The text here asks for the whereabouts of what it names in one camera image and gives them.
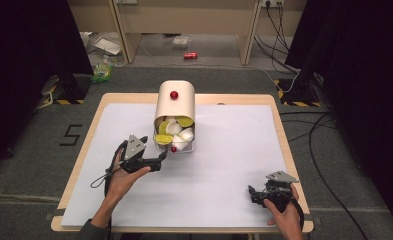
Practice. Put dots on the white table mat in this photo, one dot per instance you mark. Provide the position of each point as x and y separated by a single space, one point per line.
217 173

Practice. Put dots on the person's right hand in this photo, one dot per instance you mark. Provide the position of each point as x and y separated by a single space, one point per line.
286 221

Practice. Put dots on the wooden table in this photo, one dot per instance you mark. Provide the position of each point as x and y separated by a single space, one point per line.
284 133

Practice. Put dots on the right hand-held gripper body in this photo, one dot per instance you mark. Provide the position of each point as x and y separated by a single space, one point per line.
279 195

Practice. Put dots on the white wall socket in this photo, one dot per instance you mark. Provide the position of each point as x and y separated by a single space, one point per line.
272 2

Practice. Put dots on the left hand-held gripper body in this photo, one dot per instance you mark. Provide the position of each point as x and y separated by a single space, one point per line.
134 150

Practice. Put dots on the white paper sheets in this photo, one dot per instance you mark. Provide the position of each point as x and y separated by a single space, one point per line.
105 45

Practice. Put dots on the black curtain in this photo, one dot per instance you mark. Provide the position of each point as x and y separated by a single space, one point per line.
360 83
24 66

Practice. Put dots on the red drink can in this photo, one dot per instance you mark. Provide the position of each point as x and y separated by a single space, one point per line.
190 55

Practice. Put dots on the cream drawer cabinet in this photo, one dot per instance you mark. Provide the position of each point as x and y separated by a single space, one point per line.
175 106

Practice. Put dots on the white cup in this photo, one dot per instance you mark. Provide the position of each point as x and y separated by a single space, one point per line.
179 144
187 134
174 128

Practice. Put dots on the black stand base striped tape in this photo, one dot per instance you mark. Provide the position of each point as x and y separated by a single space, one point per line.
72 89
299 92

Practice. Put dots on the person's left hand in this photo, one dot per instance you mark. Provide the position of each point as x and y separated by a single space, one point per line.
122 181

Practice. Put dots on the beige wooden desk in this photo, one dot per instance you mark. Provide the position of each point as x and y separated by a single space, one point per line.
190 16

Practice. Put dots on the green packet on floor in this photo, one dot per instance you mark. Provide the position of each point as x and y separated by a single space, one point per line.
102 71

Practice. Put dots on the yellow-green cup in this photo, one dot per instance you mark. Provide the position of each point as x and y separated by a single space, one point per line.
164 126
185 121
163 139

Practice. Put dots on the clear plastic pack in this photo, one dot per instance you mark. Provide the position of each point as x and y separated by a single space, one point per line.
180 41

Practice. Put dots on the clear drawer with cups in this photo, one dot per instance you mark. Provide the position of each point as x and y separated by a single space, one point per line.
191 146

